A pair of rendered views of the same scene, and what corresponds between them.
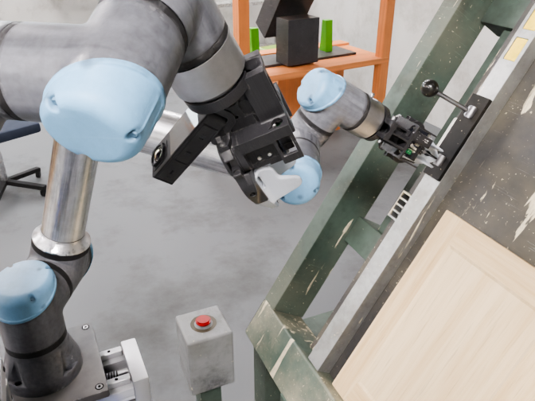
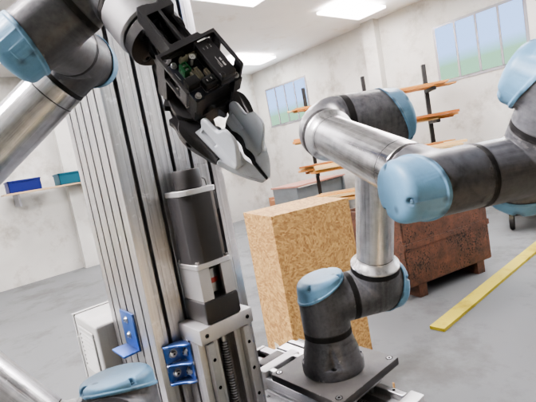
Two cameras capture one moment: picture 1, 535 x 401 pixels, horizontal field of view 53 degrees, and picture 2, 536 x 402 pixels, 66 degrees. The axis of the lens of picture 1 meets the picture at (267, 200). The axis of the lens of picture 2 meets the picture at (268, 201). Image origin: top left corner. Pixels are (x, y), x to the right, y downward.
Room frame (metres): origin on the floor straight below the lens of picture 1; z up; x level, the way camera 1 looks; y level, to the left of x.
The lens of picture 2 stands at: (0.48, -0.45, 1.57)
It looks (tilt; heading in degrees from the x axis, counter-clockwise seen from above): 6 degrees down; 75
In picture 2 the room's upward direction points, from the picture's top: 10 degrees counter-clockwise
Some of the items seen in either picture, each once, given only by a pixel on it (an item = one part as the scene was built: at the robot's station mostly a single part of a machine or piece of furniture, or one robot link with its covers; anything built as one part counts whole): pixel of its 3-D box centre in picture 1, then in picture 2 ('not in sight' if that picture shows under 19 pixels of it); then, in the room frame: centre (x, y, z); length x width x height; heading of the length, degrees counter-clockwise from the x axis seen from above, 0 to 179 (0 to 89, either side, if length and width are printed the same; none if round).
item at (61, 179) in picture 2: not in sight; (71, 177); (-0.95, 8.39, 1.84); 0.56 x 0.42 x 0.22; 25
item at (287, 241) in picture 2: not in sight; (310, 304); (1.27, 1.90, 0.63); 0.50 x 0.42 x 1.25; 8
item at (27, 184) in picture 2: not in sight; (22, 185); (-1.72, 8.04, 1.83); 0.54 x 0.40 x 0.21; 25
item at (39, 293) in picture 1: (29, 302); (325, 299); (0.82, 0.46, 1.20); 0.13 x 0.12 x 0.14; 176
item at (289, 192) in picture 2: not in sight; (311, 199); (3.87, 8.31, 0.43); 1.60 x 0.82 x 0.86; 25
